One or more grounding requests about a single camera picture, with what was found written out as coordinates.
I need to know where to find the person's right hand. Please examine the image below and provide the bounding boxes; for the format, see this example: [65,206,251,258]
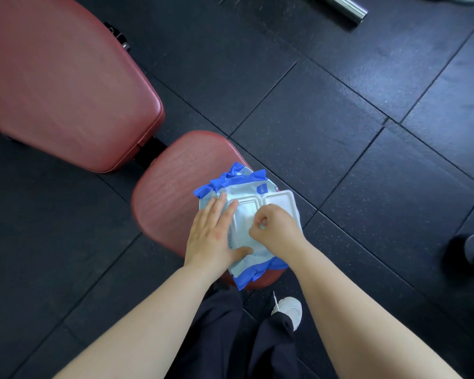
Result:
[248,203,308,266]

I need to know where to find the person's left hand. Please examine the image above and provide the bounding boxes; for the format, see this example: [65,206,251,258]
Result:
[184,193,254,281]

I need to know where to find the blue white wet wipes packet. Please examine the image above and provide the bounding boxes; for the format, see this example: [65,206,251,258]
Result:
[193,162,303,292]

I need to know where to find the person's left forearm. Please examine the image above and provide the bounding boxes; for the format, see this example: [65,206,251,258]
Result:
[52,263,222,379]

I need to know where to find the person's right forearm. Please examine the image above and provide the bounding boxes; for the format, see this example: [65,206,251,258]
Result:
[286,240,463,379]

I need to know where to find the red padded bench seat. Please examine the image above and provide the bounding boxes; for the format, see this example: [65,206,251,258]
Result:
[131,130,289,292]

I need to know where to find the white sneaker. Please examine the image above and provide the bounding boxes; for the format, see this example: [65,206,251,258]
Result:
[270,292,303,332]

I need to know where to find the dark navy trousers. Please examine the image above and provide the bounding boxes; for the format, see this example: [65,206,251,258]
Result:
[165,286,301,379]

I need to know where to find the red padded bench backrest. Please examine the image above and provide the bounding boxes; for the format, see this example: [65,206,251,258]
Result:
[0,0,166,173]

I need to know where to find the black adjustment knob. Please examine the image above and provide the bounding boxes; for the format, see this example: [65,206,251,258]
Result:
[103,21,131,52]

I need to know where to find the chrome barbell bar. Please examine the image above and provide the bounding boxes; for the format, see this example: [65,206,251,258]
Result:
[319,0,369,25]

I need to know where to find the black bench frame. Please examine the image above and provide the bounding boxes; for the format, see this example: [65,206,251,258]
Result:
[134,136,168,170]

